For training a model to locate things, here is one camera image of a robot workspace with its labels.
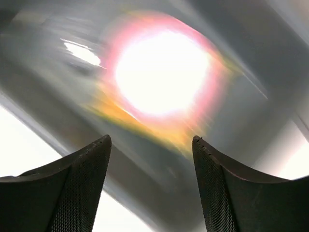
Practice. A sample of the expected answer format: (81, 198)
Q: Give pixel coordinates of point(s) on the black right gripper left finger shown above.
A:
(61, 196)

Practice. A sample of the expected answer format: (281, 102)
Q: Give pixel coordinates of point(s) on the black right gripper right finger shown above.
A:
(238, 198)

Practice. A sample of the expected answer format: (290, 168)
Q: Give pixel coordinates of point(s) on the yellow bamboo mat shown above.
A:
(164, 80)

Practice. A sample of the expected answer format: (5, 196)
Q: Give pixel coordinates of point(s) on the grey plastic bin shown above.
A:
(52, 54)

